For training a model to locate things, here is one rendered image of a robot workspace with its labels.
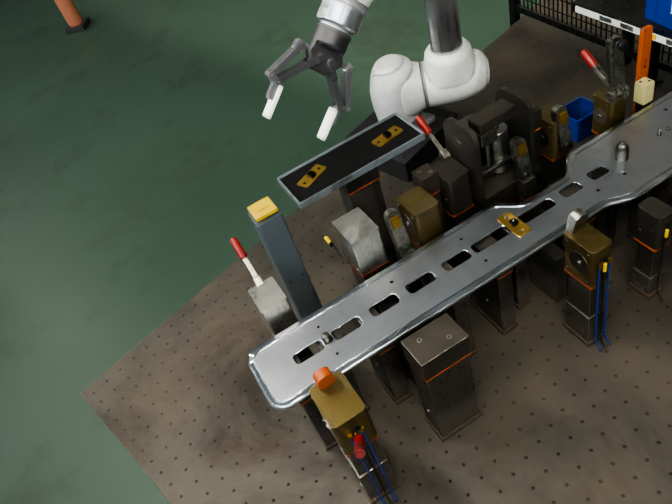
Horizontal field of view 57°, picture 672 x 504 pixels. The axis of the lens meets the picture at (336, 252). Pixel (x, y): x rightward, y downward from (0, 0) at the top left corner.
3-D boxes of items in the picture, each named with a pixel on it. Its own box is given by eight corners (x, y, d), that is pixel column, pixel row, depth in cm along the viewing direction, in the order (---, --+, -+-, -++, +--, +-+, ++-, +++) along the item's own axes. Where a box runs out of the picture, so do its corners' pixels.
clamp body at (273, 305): (305, 395, 168) (260, 313, 143) (287, 366, 176) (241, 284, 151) (328, 381, 169) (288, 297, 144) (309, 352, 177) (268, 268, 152)
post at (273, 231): (308, 334, 182) (256, 228, 151) (297, 318, 187) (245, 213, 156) (330, 320, 183) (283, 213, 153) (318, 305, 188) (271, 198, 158)
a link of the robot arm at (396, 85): (375, 104, 226) (361, 52, 210) (425, 93, 223) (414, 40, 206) (377, 133, 216) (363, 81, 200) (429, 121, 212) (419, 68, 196)
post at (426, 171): (443, 284, 181) (421, 180, 154) (433, 274, 185) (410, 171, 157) (457, 275, 182) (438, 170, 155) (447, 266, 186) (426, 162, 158)
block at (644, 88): (634, 190, 187) (645, 86, 162) (624, 185, 190) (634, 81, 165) (642, 185, 188) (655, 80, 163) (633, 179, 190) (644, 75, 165)
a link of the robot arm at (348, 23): (318, -12, 124) (306, 17, 125) (339, -9, 117) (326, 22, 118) (353, 8, 129) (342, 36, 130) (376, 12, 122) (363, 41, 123)
